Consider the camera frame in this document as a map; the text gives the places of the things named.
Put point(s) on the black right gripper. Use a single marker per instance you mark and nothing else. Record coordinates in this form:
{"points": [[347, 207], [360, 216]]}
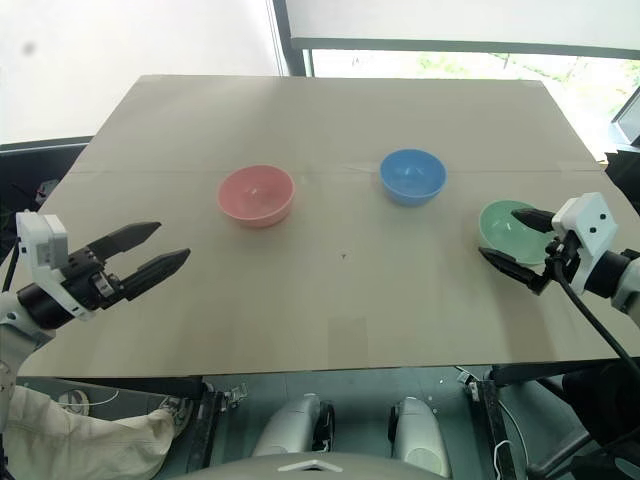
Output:
{"points": [[562, 258]]}

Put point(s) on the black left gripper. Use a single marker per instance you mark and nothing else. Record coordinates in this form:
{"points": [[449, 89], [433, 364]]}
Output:
{"points": [[89, 284]]}

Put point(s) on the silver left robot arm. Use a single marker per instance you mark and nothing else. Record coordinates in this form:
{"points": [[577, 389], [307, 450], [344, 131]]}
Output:
{"points": [[25, 320]]}

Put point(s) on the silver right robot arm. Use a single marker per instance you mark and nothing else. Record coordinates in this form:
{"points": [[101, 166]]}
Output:
{"points": [[616, 280]]}

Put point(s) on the green plastic bowl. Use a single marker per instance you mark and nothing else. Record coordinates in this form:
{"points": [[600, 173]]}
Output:
{"points": [[510, 234]]}

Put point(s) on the blue plastic bowl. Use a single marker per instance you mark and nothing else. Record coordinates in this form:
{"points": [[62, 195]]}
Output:
{"points": [[413, 175]]}

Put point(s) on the red plastic bowl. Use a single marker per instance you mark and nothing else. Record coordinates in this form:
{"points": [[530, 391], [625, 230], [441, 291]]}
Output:
{"points": [[256, 196]]}

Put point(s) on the grey sneaker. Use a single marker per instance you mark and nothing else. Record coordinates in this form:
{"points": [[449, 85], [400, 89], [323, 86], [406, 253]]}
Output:
{"points": [[179, 411]]}

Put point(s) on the white sneaker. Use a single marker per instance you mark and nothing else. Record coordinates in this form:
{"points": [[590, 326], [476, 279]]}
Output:
{"points": [[75, 402]]}

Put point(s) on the person's leg in beige trousers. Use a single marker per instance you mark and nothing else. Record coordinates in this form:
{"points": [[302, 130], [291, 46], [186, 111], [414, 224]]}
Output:
{"points": [[85, 437]]}

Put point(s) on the black office chair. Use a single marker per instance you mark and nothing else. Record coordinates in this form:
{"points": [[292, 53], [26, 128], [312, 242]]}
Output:
{"points": [[595, 425]]}

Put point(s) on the silver right robot leg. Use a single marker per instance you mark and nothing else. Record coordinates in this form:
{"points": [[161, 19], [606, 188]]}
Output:
{"points": [[417, 433]]}

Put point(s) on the silver robot leg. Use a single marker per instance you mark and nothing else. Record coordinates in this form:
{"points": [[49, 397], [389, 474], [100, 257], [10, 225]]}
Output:
{"points": [[296, 424], [417, 433]]}

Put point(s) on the white roller blind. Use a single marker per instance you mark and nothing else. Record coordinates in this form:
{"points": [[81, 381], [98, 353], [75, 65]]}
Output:
{"points": [[465, 24]]}

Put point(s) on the silver left robot leg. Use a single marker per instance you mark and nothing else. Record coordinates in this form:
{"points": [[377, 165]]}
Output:
{"points": [[296, 424]]}

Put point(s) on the grey robot torso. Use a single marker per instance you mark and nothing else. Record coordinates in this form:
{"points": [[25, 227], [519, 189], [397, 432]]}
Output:
{"points": [[310, 467]]}

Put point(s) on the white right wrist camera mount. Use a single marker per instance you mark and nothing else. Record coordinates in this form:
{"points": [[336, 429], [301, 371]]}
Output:
{"points": [[589, 231]]}

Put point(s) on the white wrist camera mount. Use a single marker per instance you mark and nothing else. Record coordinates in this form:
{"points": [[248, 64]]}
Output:
{"points": [[46, 260], [589, 231]]}

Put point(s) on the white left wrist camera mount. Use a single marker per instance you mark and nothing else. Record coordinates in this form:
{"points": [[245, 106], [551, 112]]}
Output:
{"points": [[46, 260]]}

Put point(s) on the black table frame leg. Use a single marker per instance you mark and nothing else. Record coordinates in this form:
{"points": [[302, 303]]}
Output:
{"points": [[495, 425], [205, 425]]}

